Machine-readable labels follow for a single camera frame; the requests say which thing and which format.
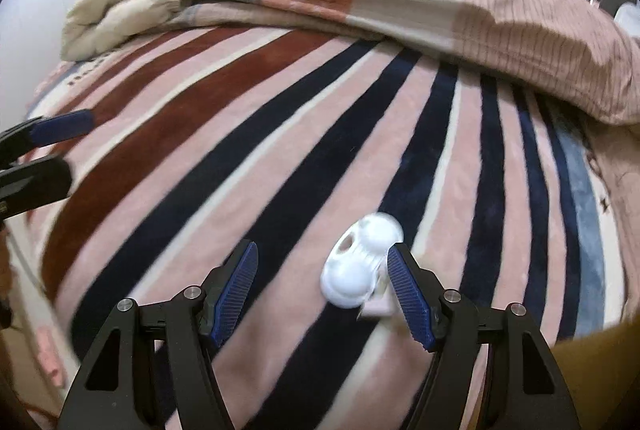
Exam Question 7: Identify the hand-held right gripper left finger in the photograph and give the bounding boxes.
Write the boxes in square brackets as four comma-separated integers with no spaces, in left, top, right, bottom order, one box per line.
[59,240,260,430]

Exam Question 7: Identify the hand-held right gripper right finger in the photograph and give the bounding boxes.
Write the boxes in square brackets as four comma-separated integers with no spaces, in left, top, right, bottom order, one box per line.
[386,244,581,430]

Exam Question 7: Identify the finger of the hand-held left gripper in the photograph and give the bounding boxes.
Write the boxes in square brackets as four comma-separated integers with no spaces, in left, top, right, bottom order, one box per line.
[0,157,72,219]
[0,109,95,157]

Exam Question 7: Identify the white rounded plastic gadget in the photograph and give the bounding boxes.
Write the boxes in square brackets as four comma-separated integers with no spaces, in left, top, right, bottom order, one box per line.
[320,213,406,321]

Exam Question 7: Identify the brown cardboard box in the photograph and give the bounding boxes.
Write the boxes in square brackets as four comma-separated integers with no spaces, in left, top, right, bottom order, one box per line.
[550,322,640,430]

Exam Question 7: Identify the striped fleece blanket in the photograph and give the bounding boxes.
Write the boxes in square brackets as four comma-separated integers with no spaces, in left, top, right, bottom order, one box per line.
[25,22,631,430]

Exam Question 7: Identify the white headboard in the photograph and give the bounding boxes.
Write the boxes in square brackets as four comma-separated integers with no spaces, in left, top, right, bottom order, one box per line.
[614,2,640,41]

